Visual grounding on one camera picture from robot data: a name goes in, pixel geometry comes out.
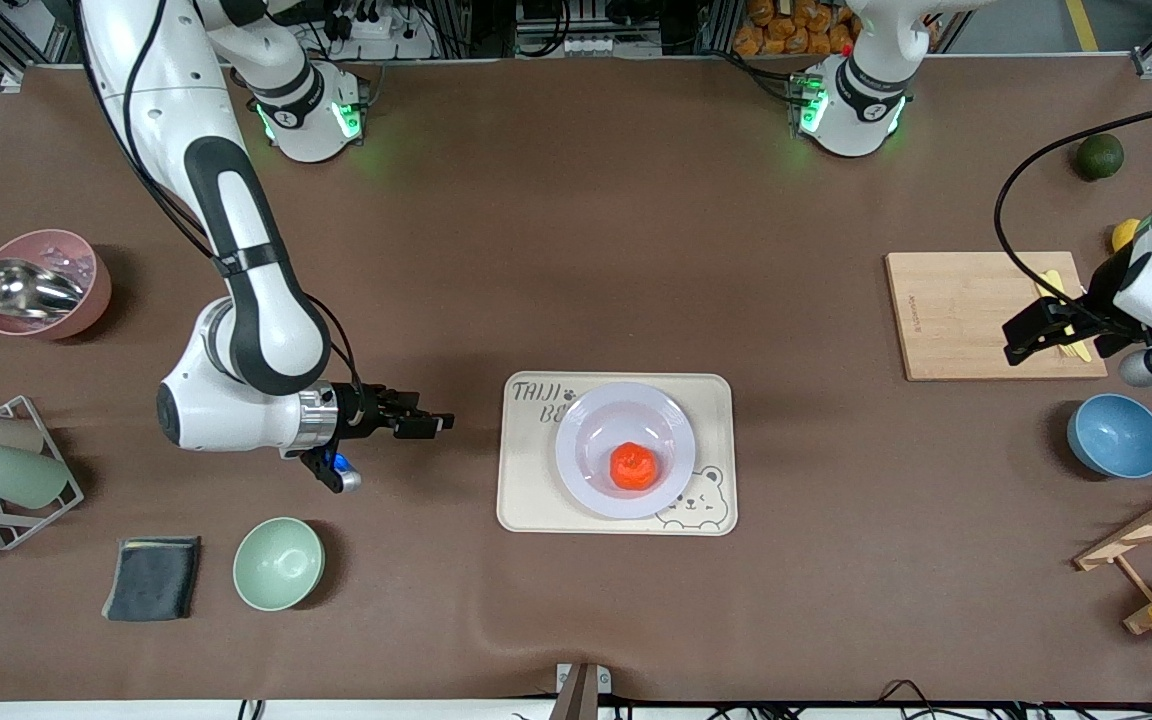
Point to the green cup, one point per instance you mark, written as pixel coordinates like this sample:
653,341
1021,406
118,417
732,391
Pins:
16,476

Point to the metal scoop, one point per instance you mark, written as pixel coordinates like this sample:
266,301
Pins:
26,290

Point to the lavender round plate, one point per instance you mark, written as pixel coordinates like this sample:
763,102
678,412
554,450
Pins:
596,440

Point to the yellow plastic fork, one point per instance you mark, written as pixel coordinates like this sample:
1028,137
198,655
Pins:
1044,285
1056,280

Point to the white power strip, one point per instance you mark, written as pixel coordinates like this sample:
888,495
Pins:
386,40

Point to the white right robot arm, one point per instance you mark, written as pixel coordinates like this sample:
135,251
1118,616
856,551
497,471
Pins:
266,340

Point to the wooden cup stand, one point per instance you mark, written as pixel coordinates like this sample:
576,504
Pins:
1151,525

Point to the green bowl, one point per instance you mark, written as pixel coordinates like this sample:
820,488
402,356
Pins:
278,564

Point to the pink bowl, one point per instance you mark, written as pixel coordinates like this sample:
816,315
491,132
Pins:
91,290

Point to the yellow lemon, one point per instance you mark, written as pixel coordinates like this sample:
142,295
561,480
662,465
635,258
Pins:
1123,233

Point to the grey folded cloth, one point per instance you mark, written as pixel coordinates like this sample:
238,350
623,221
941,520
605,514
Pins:
151,578

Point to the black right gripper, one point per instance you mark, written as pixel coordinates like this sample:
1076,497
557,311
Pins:
354,414

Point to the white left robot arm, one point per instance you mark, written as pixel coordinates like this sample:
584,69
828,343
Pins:
856,112

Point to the white socket block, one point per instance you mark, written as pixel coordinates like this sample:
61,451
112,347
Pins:
611,46

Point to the dark green avocado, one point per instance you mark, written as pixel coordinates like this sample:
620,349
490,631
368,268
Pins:
1100,157

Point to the wooden cutting board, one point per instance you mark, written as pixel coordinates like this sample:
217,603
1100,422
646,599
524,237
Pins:
956,320

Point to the cream bear print tray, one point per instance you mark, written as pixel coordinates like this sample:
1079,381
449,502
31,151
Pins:
526,490

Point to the bag of oranges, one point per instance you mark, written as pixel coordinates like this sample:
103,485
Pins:
796,30

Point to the orange mandarin fruit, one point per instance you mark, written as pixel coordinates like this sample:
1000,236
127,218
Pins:
633,467

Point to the blue bowl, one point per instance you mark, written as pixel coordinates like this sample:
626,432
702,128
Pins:
1118,437

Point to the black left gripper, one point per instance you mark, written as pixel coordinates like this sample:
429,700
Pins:
1096,297

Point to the metal camera bracket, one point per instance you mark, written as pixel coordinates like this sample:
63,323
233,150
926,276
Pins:
581,690

